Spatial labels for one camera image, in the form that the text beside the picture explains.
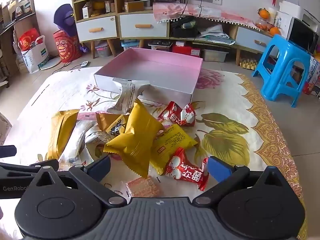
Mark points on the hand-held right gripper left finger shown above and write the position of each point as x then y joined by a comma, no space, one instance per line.
100,168

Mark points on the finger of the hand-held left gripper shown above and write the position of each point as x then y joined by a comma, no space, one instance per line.
30,167
7,152

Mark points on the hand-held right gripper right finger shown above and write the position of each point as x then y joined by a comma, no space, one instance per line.
220,170

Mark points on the small white printed packet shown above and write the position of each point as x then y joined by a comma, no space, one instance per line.
96,135

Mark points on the large yellow snack packet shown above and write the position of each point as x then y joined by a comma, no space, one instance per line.
135,140

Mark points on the pink cracker bar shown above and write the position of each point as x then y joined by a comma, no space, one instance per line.
142,187

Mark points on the mustard ridged snack packet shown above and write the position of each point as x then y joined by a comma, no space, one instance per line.
61,132

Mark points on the pink snack packet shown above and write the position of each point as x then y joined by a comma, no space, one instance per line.
86,116

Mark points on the red pyramid candy packet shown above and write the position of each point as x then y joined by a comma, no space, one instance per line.
170,113
188,115

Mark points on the grey white snack packet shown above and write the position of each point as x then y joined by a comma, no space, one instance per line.
127,97

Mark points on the pink cardboard box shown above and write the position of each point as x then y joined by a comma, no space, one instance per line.
155,57

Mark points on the round white base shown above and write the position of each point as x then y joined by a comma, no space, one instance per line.
51,63

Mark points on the white shopping bag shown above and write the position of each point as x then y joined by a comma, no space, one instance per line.
35,55

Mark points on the egg tray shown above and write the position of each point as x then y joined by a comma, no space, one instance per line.
248,63

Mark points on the clear plastic storage box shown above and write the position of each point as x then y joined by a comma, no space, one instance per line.
103,50
130,45
215,55

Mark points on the red round bag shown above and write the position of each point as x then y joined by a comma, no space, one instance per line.
66,46

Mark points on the red flat box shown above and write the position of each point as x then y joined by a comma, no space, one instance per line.
186,51

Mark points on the blue plastic stool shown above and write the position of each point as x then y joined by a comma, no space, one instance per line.
282,55

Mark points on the wooden desk with shelves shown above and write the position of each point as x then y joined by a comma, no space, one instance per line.
22,20

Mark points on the low wooden tv stand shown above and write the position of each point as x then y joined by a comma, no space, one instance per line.
250,38

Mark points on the colourful cardboard box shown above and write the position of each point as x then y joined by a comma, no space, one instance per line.
313,72

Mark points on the pile of papers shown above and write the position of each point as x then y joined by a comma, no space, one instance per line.
215,33

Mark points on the black keyboard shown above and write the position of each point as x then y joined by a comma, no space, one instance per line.
160,44

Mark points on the tall wooden shelf cabinet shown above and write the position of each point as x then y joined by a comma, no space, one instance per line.
100,30

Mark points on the wooden drawer cabinet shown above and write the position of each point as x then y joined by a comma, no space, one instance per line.
143,33

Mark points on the purple plush toy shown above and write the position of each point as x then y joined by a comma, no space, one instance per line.
63,17

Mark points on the black bag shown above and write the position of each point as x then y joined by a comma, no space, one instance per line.
183,28

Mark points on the orange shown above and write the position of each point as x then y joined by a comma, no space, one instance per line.
274,31
263,13

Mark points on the jar of oranges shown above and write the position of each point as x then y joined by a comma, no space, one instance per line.
261,24

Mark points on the black microwave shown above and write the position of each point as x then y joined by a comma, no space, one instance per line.
301,35

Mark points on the pink floral cloth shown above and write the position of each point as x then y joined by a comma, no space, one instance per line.
212,11

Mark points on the brown cardboard box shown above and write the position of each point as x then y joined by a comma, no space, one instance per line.
133,6

